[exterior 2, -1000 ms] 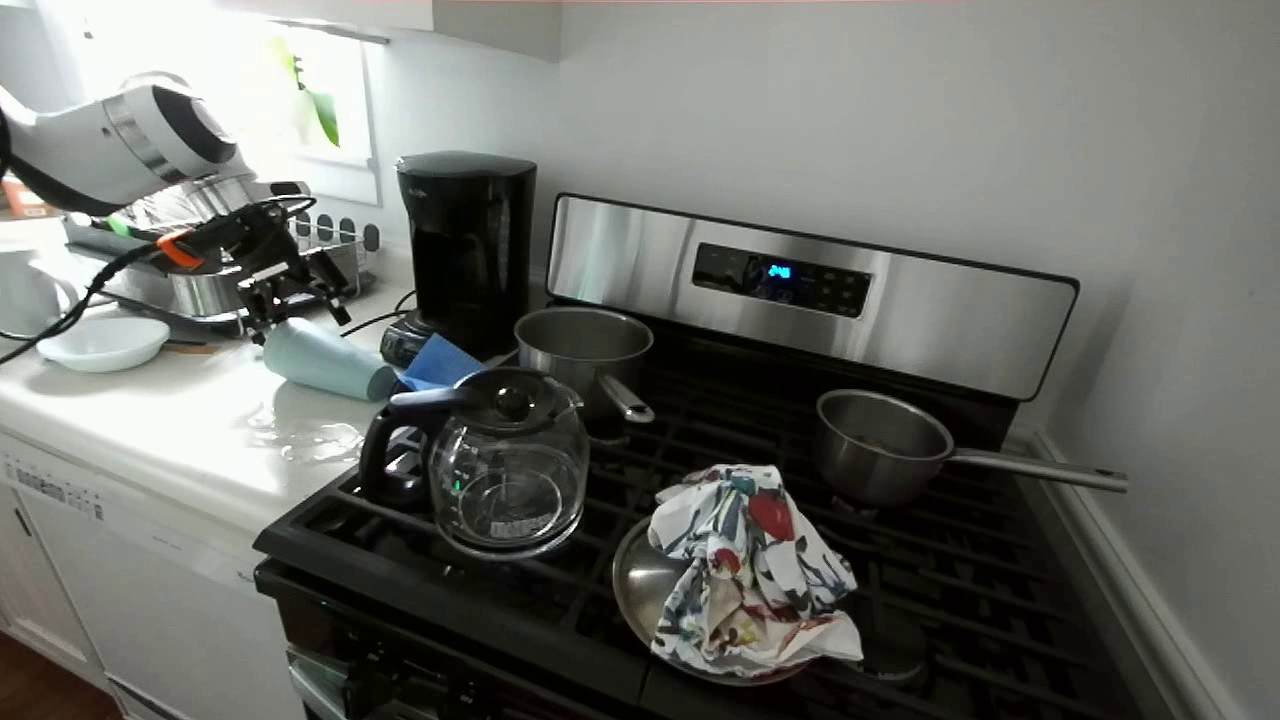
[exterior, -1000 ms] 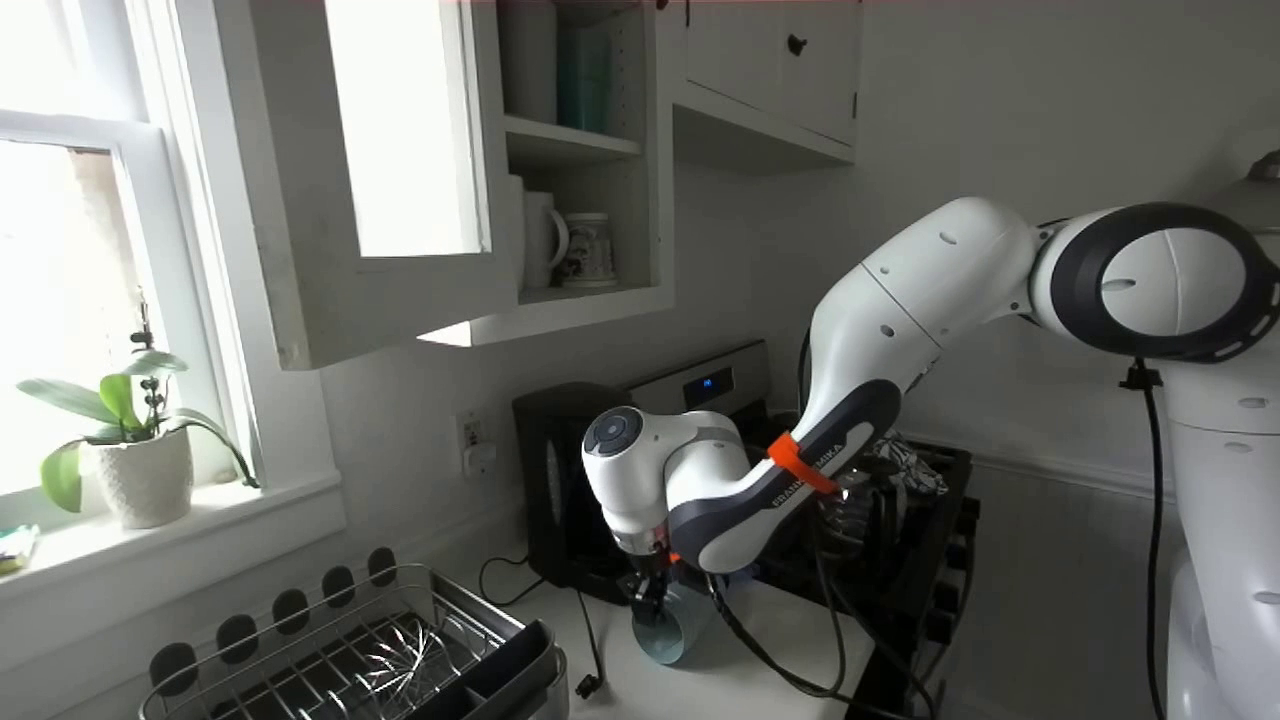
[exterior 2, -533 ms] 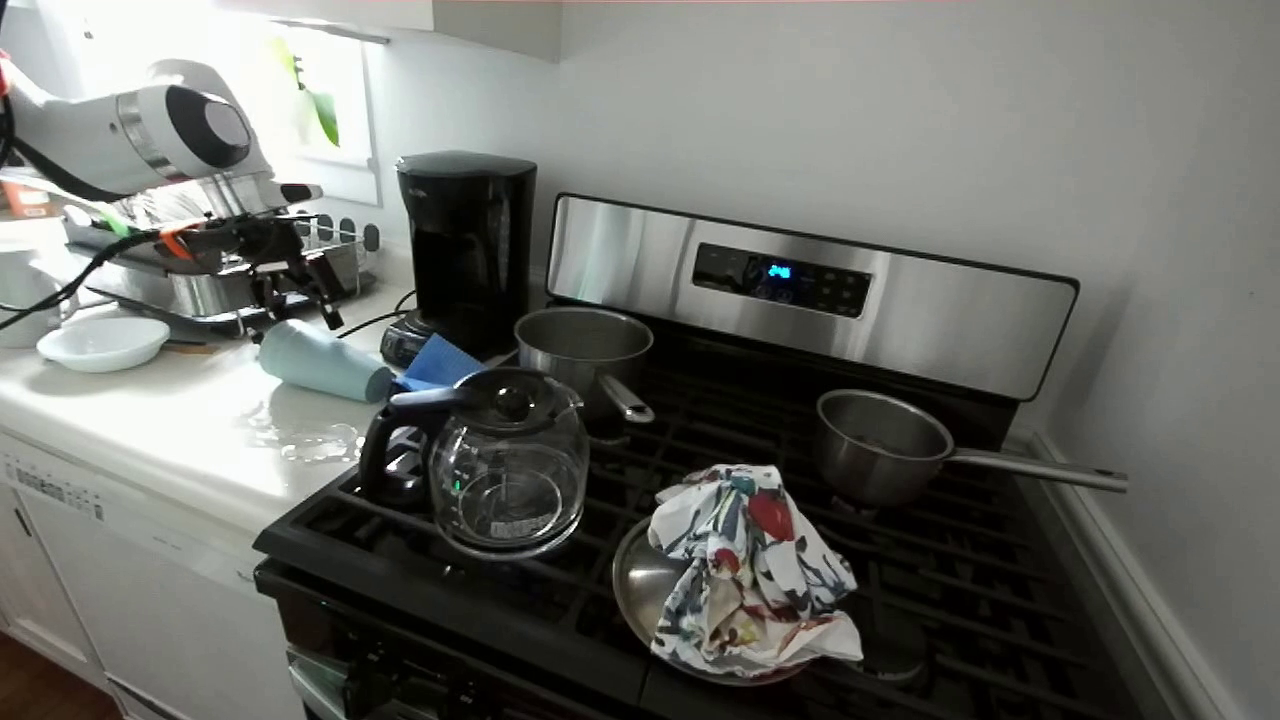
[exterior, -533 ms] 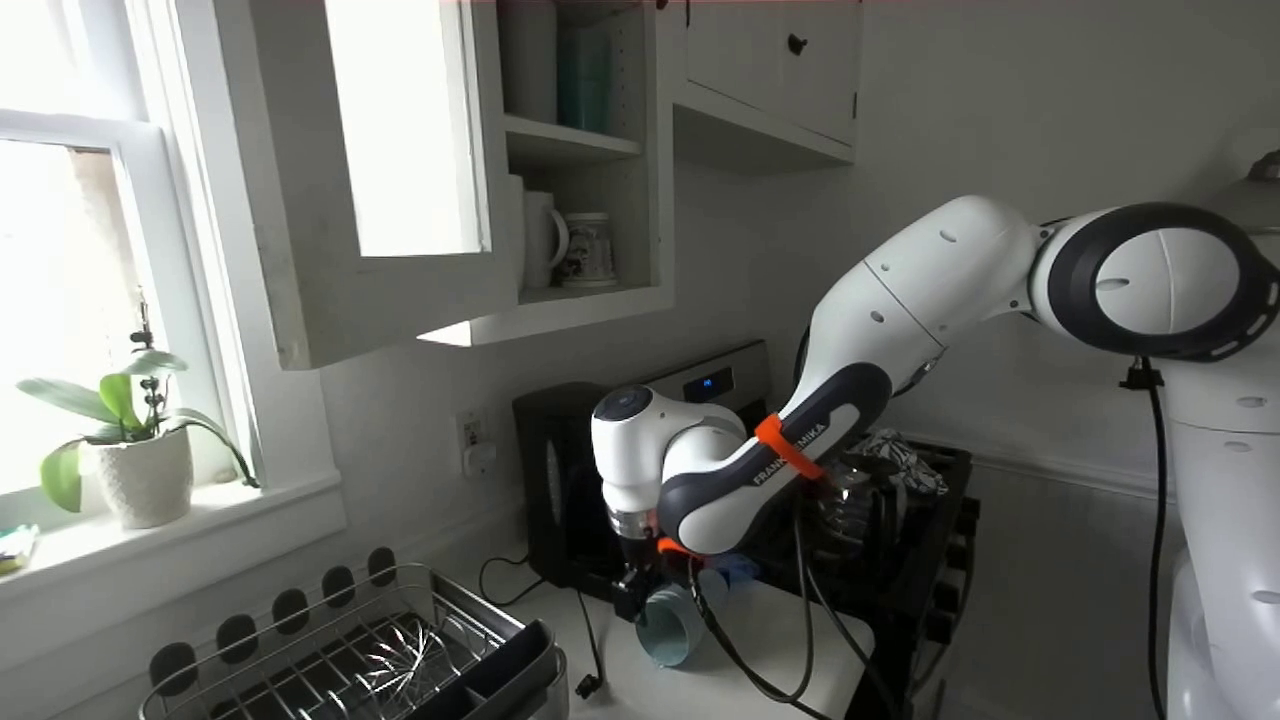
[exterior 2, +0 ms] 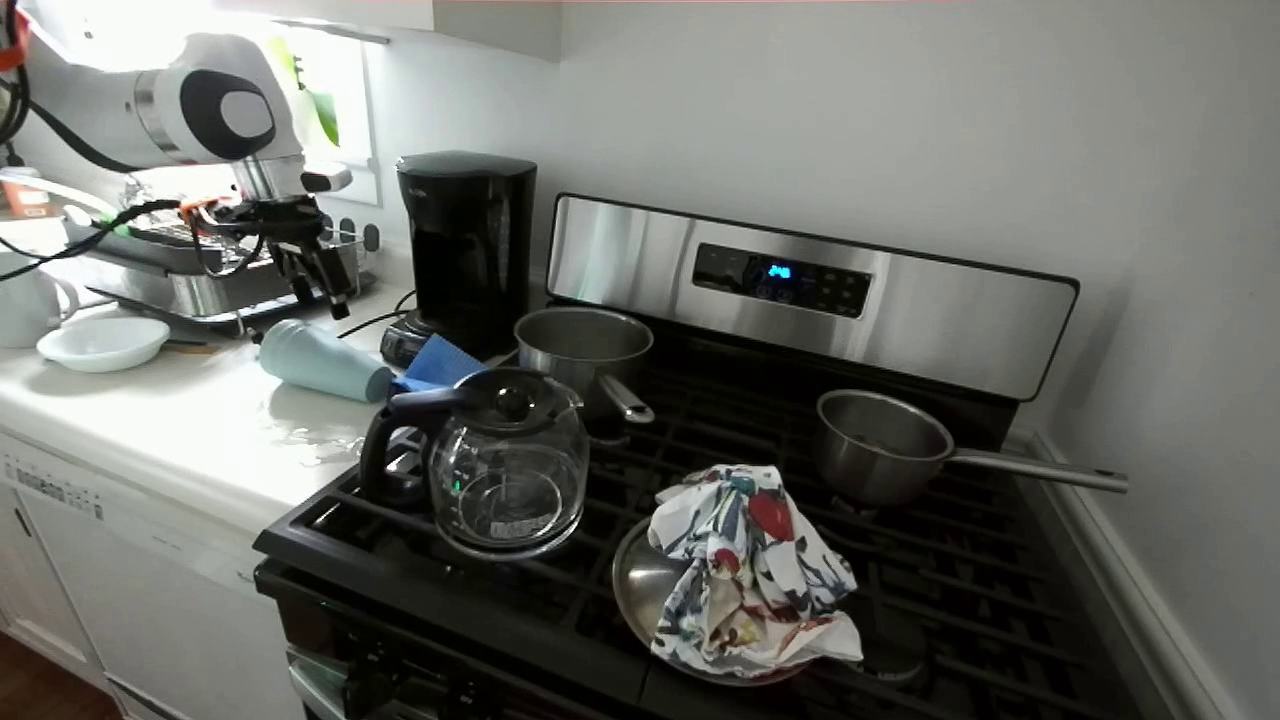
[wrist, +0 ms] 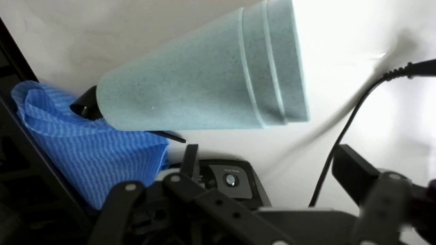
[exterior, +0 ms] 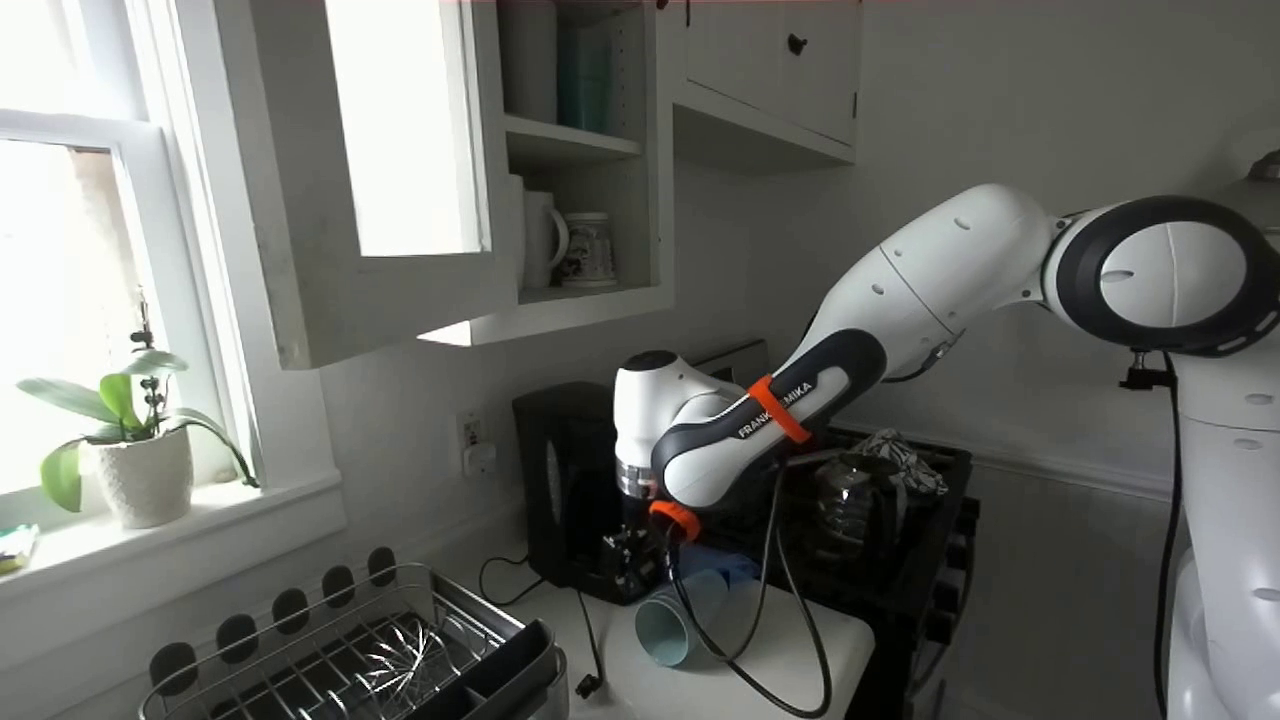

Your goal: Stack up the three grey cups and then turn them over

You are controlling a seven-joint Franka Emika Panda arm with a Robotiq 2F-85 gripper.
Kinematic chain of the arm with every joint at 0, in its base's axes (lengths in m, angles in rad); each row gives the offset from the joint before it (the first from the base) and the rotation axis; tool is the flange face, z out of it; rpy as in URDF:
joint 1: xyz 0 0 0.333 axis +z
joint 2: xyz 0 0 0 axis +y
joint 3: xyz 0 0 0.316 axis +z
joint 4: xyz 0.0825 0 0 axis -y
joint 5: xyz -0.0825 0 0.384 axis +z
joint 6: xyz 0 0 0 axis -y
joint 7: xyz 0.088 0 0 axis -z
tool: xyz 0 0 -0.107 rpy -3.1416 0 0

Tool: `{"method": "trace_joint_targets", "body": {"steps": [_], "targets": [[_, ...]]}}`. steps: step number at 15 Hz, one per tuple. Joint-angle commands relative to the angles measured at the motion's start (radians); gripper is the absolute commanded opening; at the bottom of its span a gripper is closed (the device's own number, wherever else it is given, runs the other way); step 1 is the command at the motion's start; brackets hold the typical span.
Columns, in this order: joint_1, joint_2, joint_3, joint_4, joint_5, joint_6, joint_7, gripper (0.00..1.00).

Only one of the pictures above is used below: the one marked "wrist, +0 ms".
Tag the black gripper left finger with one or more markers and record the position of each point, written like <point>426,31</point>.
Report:
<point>204,213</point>

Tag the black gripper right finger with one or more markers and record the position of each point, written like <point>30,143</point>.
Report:
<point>386,199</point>

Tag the blue woven cloth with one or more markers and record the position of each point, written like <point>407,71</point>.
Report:
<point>90,154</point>

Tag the black coffee scoop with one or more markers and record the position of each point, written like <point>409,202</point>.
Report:
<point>83,107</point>

